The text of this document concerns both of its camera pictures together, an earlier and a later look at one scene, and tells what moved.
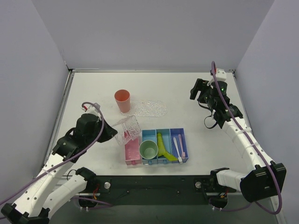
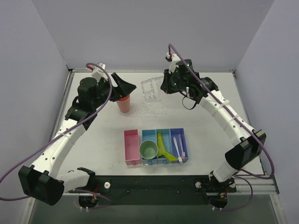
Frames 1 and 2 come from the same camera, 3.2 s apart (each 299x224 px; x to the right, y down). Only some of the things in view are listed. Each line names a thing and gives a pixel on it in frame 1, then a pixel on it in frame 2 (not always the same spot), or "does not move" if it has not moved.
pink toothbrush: (182, 152) does not move
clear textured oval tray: (148, 108) does not move
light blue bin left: (149, 135) does not move
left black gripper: (107, 131) → (114, 86)
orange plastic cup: (122, 97) does not move
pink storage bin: (133, 150) does not move
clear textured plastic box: (129, 130) → (151, 88)
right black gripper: (201, 91) → (167, 82)
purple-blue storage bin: (178, 143) does not move
